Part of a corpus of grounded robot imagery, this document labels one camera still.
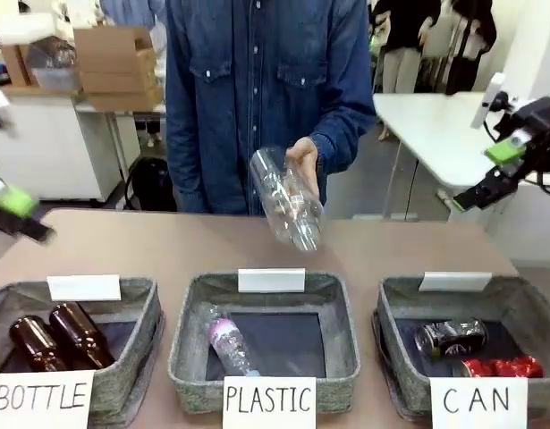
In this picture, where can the blank white card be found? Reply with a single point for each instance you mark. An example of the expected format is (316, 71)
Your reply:
(84, 288)
(455, 281)
(271, 280)

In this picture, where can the white PLASTIC paper sign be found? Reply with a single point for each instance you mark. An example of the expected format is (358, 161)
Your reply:
(269, 402)

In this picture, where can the grey fabric plastic basket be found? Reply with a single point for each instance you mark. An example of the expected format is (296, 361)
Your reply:
(194, 339)

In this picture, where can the red crushed can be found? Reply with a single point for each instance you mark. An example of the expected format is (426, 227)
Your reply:
(502, 368)

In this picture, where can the white table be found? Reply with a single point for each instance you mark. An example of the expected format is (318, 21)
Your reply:
(435, 129)

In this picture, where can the white cabinet with wood top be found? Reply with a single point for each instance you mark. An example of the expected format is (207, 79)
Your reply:
(55, 143)

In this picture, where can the open cardboard box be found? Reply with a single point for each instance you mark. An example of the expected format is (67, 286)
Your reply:
(111, 49)

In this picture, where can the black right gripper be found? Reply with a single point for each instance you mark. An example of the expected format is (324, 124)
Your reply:
(543, 125)

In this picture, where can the pink label plastic bottle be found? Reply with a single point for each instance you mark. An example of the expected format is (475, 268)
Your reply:
(230, 342)

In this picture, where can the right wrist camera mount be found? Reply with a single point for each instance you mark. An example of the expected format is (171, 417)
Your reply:
(489, 103)

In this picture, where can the small cardboard box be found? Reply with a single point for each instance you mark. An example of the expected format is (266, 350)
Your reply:
(16, 64)

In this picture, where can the person in denim shirt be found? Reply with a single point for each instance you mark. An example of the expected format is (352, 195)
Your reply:
(256, 89)

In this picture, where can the black bag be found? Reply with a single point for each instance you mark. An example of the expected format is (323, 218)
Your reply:
(151, 183)

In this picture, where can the person's left hand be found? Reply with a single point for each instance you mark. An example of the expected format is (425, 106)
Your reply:
(308, 156)

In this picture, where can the black crushed can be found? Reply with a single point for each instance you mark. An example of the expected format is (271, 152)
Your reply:
(451, 337)

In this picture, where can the white CAN paper sign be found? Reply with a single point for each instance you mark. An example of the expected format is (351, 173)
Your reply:
(478, 402)

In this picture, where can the bystander in dark jacket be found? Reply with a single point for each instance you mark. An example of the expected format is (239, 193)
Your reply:
(473, 44)

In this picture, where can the closed cardboard box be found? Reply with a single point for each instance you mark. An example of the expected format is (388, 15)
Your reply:
(124, 99)
(118, 81)

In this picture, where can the person's left denim forearm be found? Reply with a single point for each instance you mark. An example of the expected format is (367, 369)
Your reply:
(346, 134)

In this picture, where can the brown glass bottle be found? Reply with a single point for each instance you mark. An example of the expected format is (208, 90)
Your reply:
(80, 335)
(33, 344)

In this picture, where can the bystander in black and white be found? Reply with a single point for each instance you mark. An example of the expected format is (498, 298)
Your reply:
(404, 44)

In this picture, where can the white BOTTLE paper sign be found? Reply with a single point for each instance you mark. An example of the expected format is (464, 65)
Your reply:
(42, 397)

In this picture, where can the person's right denim forearm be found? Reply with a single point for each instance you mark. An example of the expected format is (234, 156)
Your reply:
(183, 165)

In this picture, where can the grey fabric bottle basket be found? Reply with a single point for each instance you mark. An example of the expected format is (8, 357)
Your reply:
(140, 322)

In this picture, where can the clear plastic storage bin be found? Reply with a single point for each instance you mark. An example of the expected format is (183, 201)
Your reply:
(55, 67)

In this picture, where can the clear plastic bottle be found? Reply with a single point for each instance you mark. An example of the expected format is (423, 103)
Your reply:
(283, 205)

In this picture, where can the grey fabric can basket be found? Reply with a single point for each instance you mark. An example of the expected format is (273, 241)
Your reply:
(391, 313)

